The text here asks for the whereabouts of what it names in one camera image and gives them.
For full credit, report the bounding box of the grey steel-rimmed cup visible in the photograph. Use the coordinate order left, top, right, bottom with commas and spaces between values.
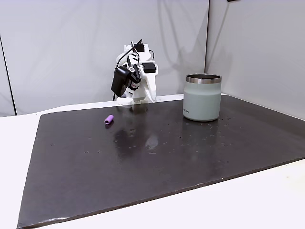
183, 73, 222, 122

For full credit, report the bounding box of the black oval camera box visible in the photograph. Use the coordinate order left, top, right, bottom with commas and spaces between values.
111, 66, 131, 98

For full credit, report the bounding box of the black table mat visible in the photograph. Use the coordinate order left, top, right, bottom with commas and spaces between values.
16, 94, 305, 229

